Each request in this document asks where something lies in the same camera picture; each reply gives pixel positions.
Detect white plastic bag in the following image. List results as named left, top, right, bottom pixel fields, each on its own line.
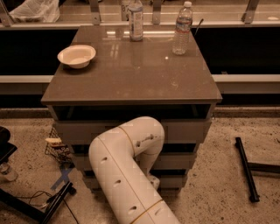
left=10, top=0, right=60, bottom=23

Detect black cable on floor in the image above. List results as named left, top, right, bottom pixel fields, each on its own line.
left=14, top=190, right=81, bottom=224

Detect black chair base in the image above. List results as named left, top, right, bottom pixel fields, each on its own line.
left=0, top=127, right=18, bottom=165

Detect grey drawer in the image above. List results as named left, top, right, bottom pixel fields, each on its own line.
left=54, top=119, right=211, bottom=144
left=83, top=175, right=187, bottom=190
left=71, top=153, right=197, bottom=171

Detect white cup behind bottle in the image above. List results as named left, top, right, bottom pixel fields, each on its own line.
left=121, top=0, right=130, bottom=21

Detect black wire basket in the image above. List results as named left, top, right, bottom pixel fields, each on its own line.
left=45, top=127, right=72, bottom=164

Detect white paper bowl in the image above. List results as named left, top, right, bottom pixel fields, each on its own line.
left=57, top=45, right=96, bottom=69

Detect black stand right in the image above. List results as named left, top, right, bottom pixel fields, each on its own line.
left=235, top=137, right=280, bottom=203

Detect labelled drink bottle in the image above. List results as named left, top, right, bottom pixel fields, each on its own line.
left=128, top=0, right=144, bottom=41

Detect snack package in basket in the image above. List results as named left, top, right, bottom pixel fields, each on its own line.
left=46, top=137, right=66, bottom=149

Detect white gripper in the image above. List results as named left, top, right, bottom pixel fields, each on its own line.
left=147, top=174, right=160, bottom=190

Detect metal railing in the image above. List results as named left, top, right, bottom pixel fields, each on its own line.
left=0, top=0, right=280, bottom=29

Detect clear water bottle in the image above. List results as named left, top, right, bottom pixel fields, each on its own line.
left=172, top=1, right=193, bottom=55

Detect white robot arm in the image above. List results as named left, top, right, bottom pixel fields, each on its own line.
left=88, top=116, right=180, bottom=224

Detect black stand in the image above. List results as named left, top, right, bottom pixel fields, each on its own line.
left=235, top=137, right=280, bottom=203
left=0, top=181, right=76, bottom=224

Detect blue tape cross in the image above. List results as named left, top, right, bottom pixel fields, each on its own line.
left=51, top=166, right=73, bottom=191

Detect black stand left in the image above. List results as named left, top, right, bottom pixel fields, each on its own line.
left=0, top=181, right=76, bottom=224

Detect plastic bottle on floor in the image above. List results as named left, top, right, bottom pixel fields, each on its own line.
left=0, top=163, right=18, bottom=181

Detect grey drawer cabinet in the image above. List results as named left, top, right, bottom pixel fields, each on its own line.
left=42, top=25, right=221, bottom=178

